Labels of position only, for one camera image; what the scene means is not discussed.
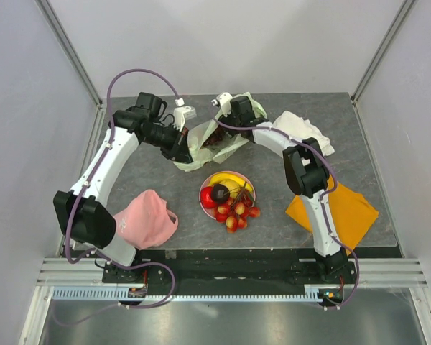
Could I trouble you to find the red fake apple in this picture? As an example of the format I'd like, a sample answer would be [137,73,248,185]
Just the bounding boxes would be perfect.
[200,186,218,209]

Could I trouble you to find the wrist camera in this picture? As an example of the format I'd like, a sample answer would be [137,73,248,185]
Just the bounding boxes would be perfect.
[172,98,197,132]
[211,92,233,116]

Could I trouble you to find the red strawberry bunch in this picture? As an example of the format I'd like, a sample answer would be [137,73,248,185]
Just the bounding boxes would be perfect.
[213,183,261,234]

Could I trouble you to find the yellow fake pear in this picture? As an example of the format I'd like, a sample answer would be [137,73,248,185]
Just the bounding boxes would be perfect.
[220,179,241,199]

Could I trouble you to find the pink plate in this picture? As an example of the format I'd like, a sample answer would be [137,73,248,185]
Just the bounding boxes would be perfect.
[198,170,256,219]

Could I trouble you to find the dark purple fake plum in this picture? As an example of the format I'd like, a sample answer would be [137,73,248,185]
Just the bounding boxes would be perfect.
[210,183,231,203]

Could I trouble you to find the white folded towel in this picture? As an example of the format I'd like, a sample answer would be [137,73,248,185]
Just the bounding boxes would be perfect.
[273,111,335,157]

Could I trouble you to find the translucent green plastic bag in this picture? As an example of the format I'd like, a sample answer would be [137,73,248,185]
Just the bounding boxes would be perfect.
[174,92,267,172]

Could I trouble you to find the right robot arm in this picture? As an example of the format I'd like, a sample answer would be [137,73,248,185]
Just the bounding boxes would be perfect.
[218,96,348,283]

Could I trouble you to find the orange folded cloth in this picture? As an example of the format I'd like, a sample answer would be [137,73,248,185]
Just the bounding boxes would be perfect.
[286,178,379,257]

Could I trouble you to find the aluminium frame post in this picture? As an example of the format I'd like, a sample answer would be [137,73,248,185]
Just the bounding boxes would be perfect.
[35,0,103,106]
[351,0,417,106]

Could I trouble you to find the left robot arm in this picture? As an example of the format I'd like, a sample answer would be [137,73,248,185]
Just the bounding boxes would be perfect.
[53,93,196,282]

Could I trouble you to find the white cable duct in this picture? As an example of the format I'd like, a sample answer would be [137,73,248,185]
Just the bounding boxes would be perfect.
[52,286,325,303]

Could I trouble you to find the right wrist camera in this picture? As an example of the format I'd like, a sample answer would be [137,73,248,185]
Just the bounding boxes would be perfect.
[211,92,233,116]

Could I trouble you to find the yellow fake banana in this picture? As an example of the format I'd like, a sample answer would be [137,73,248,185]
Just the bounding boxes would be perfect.
[208,172,254,193]

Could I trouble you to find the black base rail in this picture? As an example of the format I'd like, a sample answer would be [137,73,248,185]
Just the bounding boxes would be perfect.
[102,247,360,288]

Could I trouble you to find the pink baseball cap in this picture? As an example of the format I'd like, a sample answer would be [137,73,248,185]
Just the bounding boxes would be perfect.
[113,190,179,249]

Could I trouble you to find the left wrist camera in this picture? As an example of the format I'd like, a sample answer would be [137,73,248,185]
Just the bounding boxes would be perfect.
[172,98,197,132]

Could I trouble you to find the right aluminium frame post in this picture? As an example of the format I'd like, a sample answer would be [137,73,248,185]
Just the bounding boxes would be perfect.
[351,0,417,106]

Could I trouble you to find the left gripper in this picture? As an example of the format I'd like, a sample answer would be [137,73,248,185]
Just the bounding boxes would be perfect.
[143,123,193,165]

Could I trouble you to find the left aluminium frame post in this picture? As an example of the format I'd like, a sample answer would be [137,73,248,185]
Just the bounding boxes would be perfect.
[35,0,103,106]

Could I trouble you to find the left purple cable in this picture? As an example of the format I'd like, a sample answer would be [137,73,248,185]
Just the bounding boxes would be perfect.
[52,68,184,326]

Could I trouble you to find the dark grape bunch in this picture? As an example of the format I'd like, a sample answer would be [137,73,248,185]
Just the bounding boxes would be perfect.
[203,127,230,147]

